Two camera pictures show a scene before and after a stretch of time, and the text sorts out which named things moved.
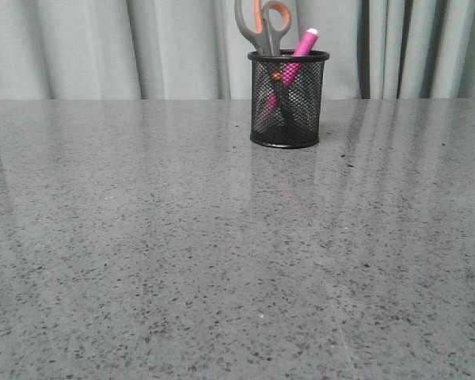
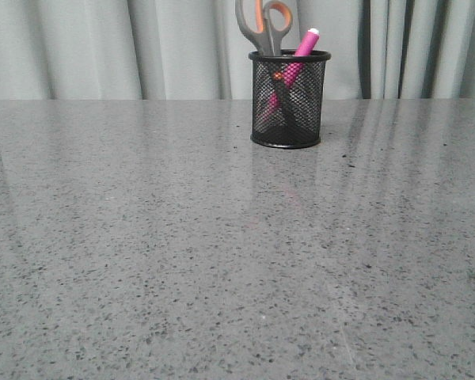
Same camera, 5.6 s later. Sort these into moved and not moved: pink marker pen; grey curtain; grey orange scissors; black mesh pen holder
Moved: grey orange scissors
Not moved: grey curtain; black mesh pen holder; pink marker pen
